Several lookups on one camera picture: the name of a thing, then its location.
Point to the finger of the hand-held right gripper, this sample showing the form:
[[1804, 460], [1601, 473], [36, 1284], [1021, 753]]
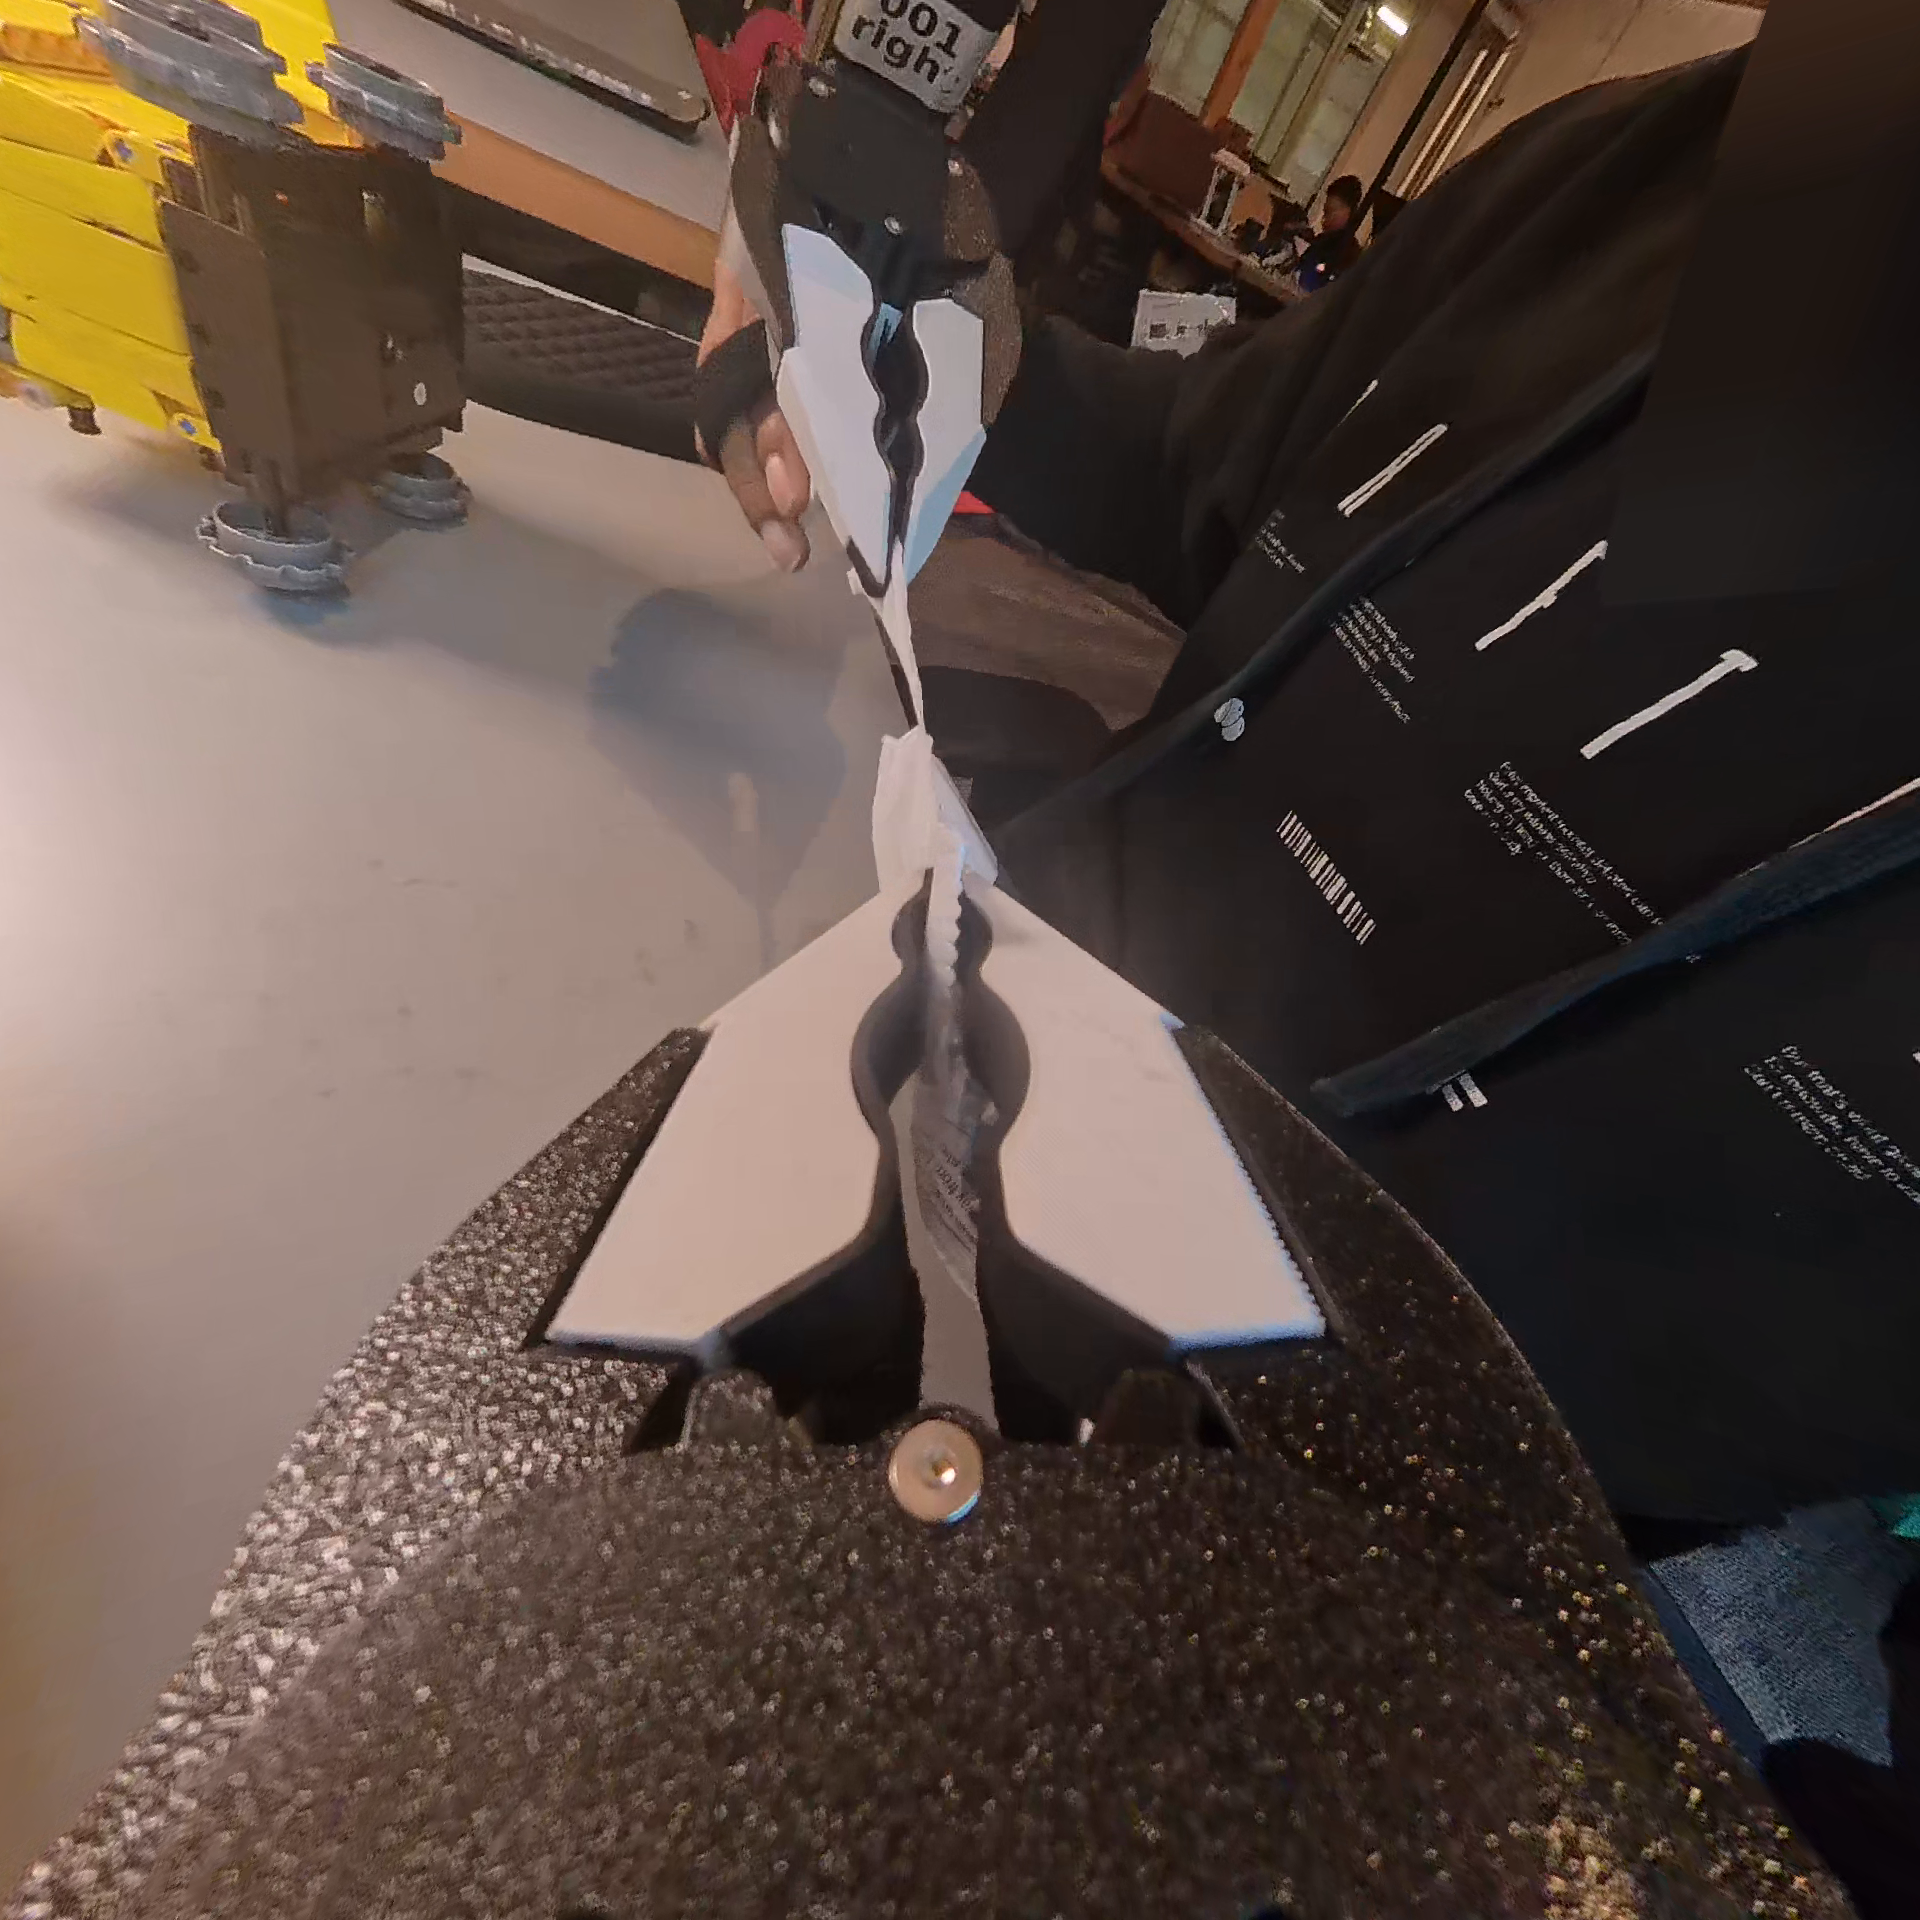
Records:
[[827, 389], [953, 404]]

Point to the clear plastic bag of parts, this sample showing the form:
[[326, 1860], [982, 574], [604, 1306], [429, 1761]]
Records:
[[916, 809]]

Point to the black flat device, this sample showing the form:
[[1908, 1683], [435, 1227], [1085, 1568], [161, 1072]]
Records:
[[569, 59]]

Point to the grey desk with wooden edge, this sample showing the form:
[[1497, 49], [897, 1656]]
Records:
[[599, 181]]

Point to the yellow brick toy truck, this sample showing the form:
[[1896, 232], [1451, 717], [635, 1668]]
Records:
[[301, 299]]

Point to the pale grey desk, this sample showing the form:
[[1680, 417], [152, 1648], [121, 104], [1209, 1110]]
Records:
[[376, 900]]

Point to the white printed sheet on stand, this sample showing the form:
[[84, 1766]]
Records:
[[1185, 323]]

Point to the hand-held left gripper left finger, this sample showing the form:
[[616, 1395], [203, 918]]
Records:
[[735, 1185]]

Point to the red and black backpack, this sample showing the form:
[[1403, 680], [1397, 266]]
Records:
[[744, 67]]

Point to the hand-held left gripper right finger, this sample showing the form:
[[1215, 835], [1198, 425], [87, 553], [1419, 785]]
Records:
[[1155, 1185]]

